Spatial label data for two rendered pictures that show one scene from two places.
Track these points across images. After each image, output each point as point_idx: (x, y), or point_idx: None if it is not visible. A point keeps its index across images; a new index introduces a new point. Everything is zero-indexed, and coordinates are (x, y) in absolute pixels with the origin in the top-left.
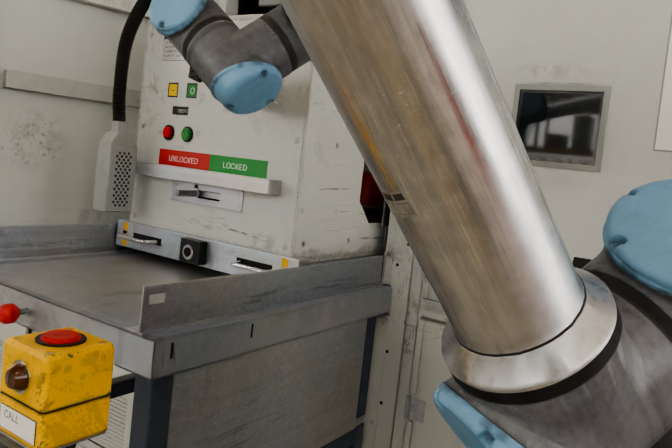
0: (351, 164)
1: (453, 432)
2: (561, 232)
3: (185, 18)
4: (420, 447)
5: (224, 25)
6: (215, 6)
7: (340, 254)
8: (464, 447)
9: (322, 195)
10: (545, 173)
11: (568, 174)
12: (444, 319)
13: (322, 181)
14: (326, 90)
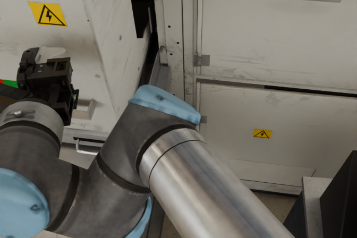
0: (128, 29)
1: (226, 125)
2: (303, 37)
3: (40, 231)
4: (206, 131)
5: (81, 206)
6: (50, 184)
7: (137, 82)
8: (233, 129)
9: (123, 79)
10: (294, 2)
11: (314, 3)
12: (213, 78)
13: (120, 73)
14: (104, 20)
